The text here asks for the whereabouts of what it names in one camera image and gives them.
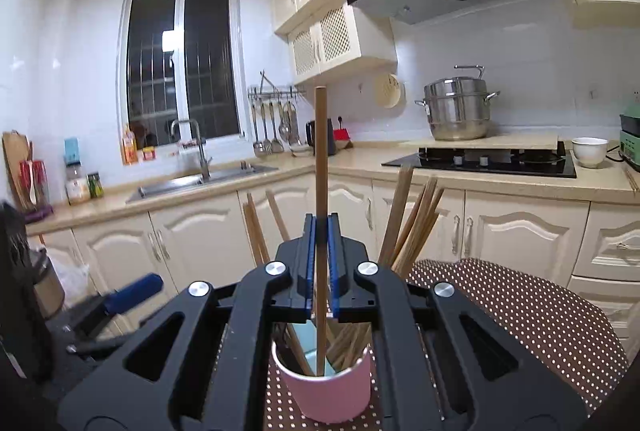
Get hanging metal utensils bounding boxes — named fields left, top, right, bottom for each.
left=251, top=100, right=303, bottom=158

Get black glass cooktop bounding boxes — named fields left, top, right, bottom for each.
left=381, top=146, right=577, bottom=178

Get white bowl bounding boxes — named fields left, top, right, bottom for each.
left=571, top=137, right=609, bottom=169

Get beige kitchen countertop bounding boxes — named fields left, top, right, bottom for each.
left=25, top=141, right=640, bottom=237

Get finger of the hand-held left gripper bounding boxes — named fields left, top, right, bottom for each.
left=65, top=273, right=165, bottom=357

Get wooden cutting board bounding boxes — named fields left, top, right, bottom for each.
left=1, top=131, right=33, bottom=212

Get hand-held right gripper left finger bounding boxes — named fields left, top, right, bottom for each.
left=57, top=212, right=318, bottom=431

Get brown waste bin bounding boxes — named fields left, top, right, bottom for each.
left=29, top=248, right=66, bottom=319

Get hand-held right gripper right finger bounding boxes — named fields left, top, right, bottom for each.
left=327, top=212, right=588, bottom=431

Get light blue knife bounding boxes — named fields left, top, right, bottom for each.
left=290, top=322, right=341, bottom=377

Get white plastic bag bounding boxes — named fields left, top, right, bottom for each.
left=47, top=261, right=91, bottom=307

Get wall utensil rail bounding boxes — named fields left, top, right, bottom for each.
left=247, top=71, right=307, bottom=104

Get cream round strainer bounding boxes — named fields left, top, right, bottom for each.
left=375, top=74, right=405, bottom=108

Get orange packet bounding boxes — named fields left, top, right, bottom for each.
left=121, top=124, right=138, bottom=166

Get chrome faucet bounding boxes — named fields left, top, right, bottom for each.
left=170, top=118, right=213, bottom=182

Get steel sink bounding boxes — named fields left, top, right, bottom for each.
left=125, top=164, right=278, bottom=204

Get red utensil holder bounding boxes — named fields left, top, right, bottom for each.
left=19, top=158, right=55, bottom=219

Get single brown chopstick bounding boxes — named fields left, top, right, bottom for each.
left=314, top=86, right=331, bottom=377

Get dark blue pitcher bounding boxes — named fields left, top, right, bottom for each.
left=305, top=118, right=337, bottom=156

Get pink cup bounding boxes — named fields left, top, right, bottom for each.
left=271, top=323, right=373, bottom=422

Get bunch of wooden chopsticks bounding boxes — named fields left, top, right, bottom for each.
left=242, top=164, right=446, bottom=378

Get white seasoning jar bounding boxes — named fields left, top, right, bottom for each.
left=65, top=164, right=91, bottom=205

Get steel steamer pot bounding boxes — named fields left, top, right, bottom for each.
left=414, top=64, right=501, bottom=141

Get green kitchen appliance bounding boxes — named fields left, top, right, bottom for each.
left=618, top=111, right=640, bottom=167

